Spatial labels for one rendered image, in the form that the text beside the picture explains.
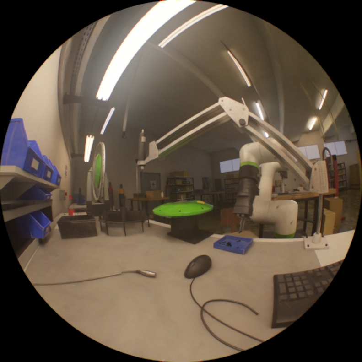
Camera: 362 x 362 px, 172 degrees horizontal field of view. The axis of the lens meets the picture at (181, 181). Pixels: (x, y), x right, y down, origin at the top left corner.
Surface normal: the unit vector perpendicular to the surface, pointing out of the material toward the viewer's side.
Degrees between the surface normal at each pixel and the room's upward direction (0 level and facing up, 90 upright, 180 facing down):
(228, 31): 180
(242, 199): 71
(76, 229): 94
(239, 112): 90
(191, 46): 180
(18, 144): 92
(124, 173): 90
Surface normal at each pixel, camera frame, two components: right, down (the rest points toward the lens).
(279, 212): -0.87, -0.04
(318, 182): -0.52, -0.04
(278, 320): -0.16, -0.99
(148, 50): 0.07, 0.99
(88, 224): 0.73, -0.04
